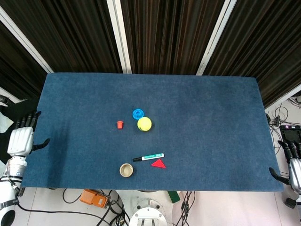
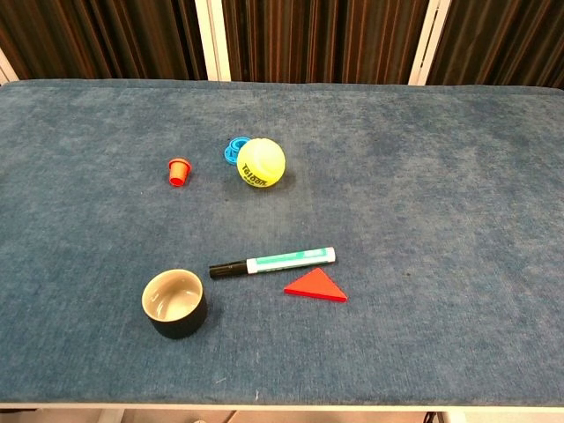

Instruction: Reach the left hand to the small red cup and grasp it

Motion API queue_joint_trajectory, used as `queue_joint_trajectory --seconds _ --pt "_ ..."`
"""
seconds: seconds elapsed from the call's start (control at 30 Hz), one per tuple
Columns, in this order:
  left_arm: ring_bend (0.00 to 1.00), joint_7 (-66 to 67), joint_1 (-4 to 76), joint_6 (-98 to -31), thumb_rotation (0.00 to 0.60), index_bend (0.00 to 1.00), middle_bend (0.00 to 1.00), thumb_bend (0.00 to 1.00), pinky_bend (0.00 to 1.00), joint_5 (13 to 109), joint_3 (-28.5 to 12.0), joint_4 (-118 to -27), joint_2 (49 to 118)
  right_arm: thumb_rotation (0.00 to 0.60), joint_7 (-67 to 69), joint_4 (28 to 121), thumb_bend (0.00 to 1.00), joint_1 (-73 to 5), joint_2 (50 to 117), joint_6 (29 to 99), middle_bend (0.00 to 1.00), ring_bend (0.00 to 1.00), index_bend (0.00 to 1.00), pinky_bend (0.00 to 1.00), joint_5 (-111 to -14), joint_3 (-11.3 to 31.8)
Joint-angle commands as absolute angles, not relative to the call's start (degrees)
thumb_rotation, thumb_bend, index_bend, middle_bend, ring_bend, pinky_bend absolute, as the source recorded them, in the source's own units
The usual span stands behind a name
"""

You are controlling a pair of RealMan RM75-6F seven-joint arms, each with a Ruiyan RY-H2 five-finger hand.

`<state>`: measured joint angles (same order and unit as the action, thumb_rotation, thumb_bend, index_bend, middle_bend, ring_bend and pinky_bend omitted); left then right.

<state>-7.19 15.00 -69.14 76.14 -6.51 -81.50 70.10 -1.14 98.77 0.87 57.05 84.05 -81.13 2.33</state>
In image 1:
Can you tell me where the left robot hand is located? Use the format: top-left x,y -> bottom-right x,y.
7,111 -> 51,157

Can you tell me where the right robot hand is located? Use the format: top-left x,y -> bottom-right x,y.
269,140 -> 301,195

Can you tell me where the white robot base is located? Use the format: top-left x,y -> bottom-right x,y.
128,199 -> 168,226

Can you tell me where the dark green rectangular block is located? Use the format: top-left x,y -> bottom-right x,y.
167,190 -> 181,203

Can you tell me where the black device with pink button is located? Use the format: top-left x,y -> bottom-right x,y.
279,125 -> 301,144

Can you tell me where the orange foot pedal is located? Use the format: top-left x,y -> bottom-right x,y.
79,189 -> 111,209

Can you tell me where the blue felt table cover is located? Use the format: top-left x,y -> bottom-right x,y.
20,73 -> 284,193

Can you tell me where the blue plastic flanged disc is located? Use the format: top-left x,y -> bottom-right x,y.
132,108 -> 144,121

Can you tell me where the yellow tennis ball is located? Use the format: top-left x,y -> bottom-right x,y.
137,116 -> 152,132

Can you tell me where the green whiteboard marker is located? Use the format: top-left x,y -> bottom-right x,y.
132,153 -> 165,162

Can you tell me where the red flat triangle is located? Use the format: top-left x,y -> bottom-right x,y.
150,158 -> 166,169

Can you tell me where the black cable bundle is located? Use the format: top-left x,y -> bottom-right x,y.
175,190 -> 196,226
265,102 -> 290,151

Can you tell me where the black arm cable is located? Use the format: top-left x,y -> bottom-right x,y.
17,188 -> 132,226

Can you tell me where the white frame post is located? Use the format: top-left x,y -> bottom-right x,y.
196,0 -> 233,76
106,0 -> 132,74
0,5 -> 54,74

